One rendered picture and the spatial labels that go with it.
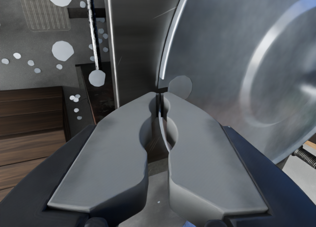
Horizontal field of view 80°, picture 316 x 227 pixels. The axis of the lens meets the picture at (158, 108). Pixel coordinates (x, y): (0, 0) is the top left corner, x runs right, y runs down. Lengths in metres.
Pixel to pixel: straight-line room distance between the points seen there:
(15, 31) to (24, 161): 0.47
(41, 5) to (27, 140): 0.40
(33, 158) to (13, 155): 0.05
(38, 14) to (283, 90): 0.68
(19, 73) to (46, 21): 0.30
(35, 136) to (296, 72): 0.63
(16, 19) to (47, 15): 0.20
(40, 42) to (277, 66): 0.84
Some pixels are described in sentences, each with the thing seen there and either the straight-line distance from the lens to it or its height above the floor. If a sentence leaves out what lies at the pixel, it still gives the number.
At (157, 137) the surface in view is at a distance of 0.16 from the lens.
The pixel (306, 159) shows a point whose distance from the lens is 0.40.
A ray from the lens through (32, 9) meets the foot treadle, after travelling 0.74.
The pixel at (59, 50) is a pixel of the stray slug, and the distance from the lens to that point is 0.25.
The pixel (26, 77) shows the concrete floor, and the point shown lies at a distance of 0.96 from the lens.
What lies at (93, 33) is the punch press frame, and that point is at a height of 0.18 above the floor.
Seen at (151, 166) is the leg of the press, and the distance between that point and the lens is 0.40.
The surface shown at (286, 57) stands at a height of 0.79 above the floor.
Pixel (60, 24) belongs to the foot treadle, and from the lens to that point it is 0.74.
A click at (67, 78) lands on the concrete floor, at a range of 0.95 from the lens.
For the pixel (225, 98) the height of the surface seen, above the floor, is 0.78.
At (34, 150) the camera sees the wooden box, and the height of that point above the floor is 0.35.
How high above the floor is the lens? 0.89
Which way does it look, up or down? 51 degrees down
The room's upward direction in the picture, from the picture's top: 140 degrees clockwise
